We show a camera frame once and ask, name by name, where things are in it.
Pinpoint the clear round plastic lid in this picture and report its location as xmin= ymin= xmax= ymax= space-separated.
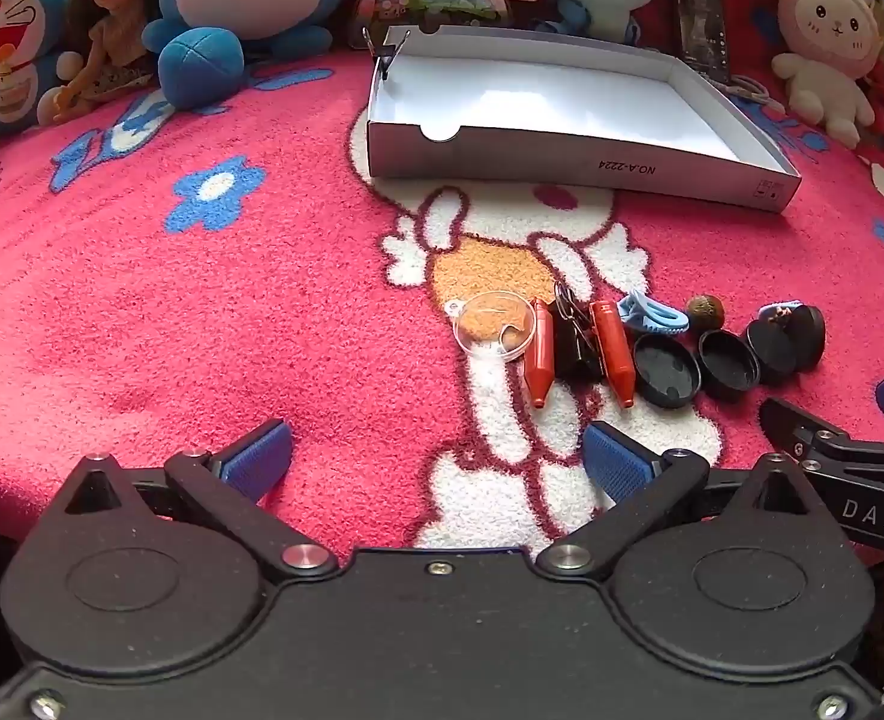
xmin=446 ymin=290 xmax=538 ymax=356

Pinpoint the blue cat robot plush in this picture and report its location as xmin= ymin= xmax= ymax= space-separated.
xmin=0 ymin=0 xmax=85 ymax=156

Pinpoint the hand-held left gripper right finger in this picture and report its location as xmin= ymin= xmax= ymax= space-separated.
xmin=535 ymin=420 xmax=819 ymax=581

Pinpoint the brown nut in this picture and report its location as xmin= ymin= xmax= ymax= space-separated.
xmin=685 ymin=294 xmax=726 ymax=332

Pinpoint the white charging cable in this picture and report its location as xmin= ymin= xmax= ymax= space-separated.
xmin=718 ymin=73 xmax=774 ymax=104

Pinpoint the pink bunny plush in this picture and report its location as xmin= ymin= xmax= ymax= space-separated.
xmin=769 ymin=0 xmax=883 ymax=152

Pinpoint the black round lid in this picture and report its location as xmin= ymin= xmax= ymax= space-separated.
xmin=697 ymin=329 xmax=762 ymax=403
xmin=632 ymin=334 xmax=702 ymax=410
xmin=745 ymin=318 xmax=800 ymax=385
xmin=782 ymin=303 xmax=828 ymax=373

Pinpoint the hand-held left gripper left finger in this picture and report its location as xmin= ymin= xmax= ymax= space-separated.
xmin=62 ymin=420 xmax=339 ymax=583

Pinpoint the white cardboard box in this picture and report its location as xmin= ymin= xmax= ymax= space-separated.
xmin=365 ymin=24 xmax=802 ymax=213

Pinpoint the red printed blanket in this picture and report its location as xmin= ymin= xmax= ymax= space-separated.
xmin=0 ymin=11 xmax=884 ymax=563

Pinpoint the black smartphone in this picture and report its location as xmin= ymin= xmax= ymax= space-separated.
xmin=670 ymin=0 xmax=736 ymax=88

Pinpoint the brown haired doll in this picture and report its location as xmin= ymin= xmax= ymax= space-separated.
xmin=40 ymin=0 xmax=163 ymax=126

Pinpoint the plain blue hair clip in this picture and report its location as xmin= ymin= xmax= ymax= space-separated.
xmin=617 ymin=290 xmax=691 ymax=335

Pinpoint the black binder clip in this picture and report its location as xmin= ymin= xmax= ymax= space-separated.
xmin=552 ymin=281 xmax=607 ymax=385
xmin=362 ymin=26 xmax=414 ymax=85

